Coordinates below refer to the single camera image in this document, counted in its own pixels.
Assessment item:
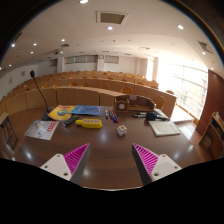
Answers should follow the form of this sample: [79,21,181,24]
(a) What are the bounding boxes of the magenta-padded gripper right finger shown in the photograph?
[131,143,183,186]

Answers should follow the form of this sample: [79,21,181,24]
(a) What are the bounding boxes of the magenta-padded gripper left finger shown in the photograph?
[40,142,92,186]

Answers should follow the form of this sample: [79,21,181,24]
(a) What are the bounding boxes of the white charger with red switch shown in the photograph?
[116,124,128,137]

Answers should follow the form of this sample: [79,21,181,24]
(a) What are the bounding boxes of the white notebook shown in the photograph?
[148,120,182,138]

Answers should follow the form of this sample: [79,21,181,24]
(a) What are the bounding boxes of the clear plastic bag, red label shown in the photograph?
[24,119,60,141]

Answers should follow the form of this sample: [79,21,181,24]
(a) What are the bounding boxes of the black remote control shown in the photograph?
[63,114,80,127]

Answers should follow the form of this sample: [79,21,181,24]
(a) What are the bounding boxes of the black gooseneck desk microphone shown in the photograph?
[29,69,54,121]

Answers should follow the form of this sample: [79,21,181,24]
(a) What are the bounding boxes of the yellow booklet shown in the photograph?
[47,104,77,122]

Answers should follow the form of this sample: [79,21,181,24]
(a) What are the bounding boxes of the wooden shelf unit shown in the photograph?
[198,111,224,160]

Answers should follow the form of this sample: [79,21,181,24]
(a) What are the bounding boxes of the blue booklet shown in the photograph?
[71,104,105,117]

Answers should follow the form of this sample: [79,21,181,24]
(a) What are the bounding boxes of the rows of wooden lecture seats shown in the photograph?
[0,69,178,116]

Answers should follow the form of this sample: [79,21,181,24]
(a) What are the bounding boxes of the wooden desk organizer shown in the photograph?
[113,94,156,114]

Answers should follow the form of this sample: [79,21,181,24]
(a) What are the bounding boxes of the large bright window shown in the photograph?
[156,61,209,119]

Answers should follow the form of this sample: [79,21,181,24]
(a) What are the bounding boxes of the small ceiling air vent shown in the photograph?
[196,40,212,54]

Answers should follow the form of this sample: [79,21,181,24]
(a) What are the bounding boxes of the recessed ceiling lights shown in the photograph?
[9,0,214,54]

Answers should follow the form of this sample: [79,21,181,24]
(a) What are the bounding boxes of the large ceiling air vent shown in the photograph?
[96,11,129,25]

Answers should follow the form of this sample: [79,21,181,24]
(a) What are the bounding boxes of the black metal frame stand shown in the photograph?
[0,112,19,151]

